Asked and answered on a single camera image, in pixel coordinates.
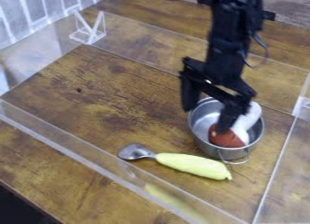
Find silver metal pot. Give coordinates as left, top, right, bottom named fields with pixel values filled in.
left=187, top=96, right=266, bottom=166

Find clear acrylic triangle bracket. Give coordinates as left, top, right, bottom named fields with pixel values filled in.
left=70, top=11, right=107, bottom=45

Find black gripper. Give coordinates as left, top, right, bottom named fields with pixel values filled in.
left=179, top=56, right=257, bottom=133

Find black strip on table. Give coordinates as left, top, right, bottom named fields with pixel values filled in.
left=196, top=0, right=277, bottom=21

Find red white toy mushroom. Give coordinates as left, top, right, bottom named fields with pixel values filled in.
left=208, top=102, right=262, bottom=148

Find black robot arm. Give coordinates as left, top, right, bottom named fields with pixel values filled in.
left=179, top=0, right=265, bottom=133

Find spoon with yellow handle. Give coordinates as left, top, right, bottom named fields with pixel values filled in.
left=118, top=143, right=233, bottom=180

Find clear acrylic front barrier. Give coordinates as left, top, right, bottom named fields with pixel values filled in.
left=0, top=99, right=247, bottom=224

